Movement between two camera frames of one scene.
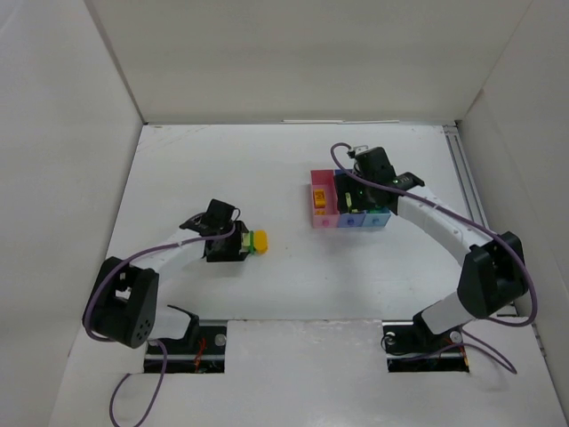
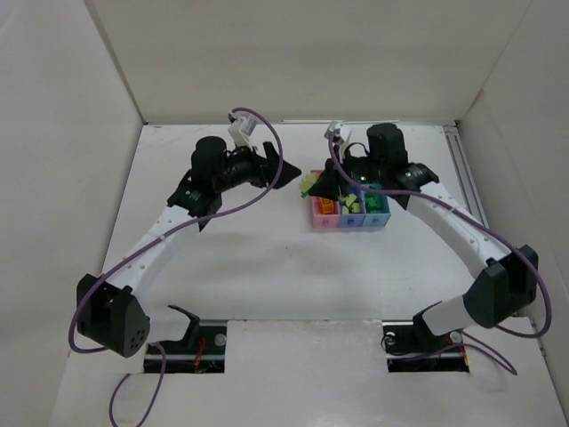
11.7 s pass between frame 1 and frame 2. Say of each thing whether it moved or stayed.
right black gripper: moved
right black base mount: stayed
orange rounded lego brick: moved
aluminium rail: stayed
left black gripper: moved
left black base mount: stayed
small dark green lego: moved
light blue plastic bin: stayed
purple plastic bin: stayed
